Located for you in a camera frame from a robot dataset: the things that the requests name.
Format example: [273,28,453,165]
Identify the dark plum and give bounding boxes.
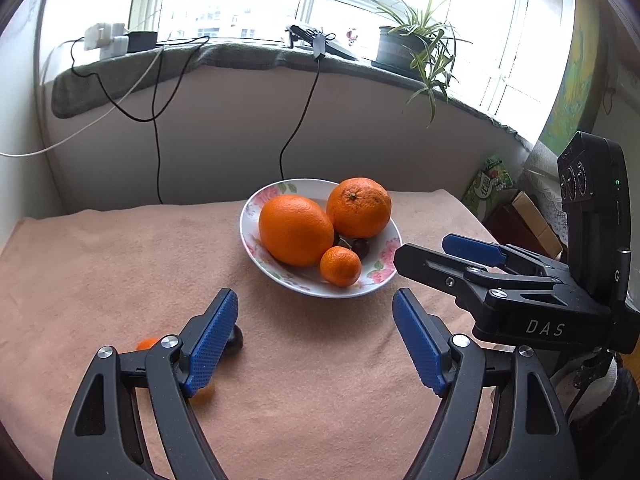
[334,233,370,260]

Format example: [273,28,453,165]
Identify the small tangerine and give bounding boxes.
[319,246,361,288]

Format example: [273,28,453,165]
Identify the small kumquat orange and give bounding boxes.
[136,337,160,351]

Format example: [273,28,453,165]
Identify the medium tangerine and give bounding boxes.
[326,177,393,238]

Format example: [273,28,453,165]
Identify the large orange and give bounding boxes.
[258,194,334,268]

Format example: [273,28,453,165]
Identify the dark chestnut fruit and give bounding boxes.
[222,324,244,358]

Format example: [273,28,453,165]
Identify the cardboard box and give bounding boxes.
[486,191,563,259]

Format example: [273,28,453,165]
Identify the green package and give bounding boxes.
[462,155,514,222]

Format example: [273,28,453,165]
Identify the floral white plate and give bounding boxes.
[239,178,402,299]

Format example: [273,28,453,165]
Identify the pink towel cloth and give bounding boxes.
[0,187,507,480]

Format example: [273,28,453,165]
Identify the spider plant in pot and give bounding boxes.
[363,0,464,120]

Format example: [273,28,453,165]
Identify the black device on windowsill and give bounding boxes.
[286,24,358,61]

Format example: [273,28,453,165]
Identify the green windowsill cloth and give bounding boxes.
[51,41,532,146]

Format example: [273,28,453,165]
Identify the white power adapters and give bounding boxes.
[84,23,129,60]

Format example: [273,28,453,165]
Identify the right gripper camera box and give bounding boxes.
[558,131,631,304]

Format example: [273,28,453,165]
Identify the black cable right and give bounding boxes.
[278,34,329,181]

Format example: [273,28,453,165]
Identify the black cable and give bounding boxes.
[68,34,212,206]
[278,34,329,181]

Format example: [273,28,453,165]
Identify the black cable left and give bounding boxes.
[68,34,212,206]

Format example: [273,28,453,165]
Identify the white cable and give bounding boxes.
[0,44,166,158]

